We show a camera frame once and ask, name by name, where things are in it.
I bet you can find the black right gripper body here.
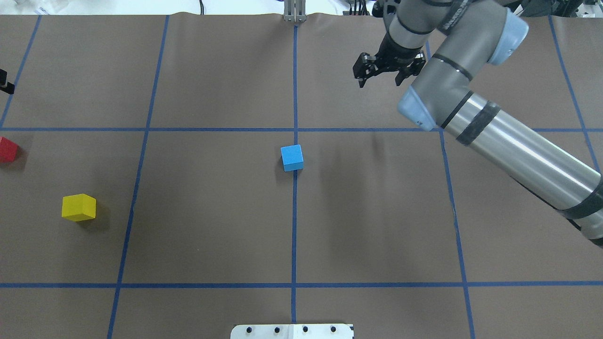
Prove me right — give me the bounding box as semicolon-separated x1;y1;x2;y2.
352;33;426;80

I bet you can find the red foam block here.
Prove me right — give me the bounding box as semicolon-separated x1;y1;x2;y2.
0;137;19;163

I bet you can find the blue foam block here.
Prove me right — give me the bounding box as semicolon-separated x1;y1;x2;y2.
280;144;304;172

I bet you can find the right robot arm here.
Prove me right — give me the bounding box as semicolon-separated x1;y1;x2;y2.
353;0;602;247

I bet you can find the yellow foam block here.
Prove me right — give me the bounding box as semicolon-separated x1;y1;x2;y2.
61;194;97;222

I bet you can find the aluminium frame post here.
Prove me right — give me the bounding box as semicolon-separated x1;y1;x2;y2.
282;0;307;23

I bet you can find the white camera mast with base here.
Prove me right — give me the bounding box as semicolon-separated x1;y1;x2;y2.
230;323;355;339

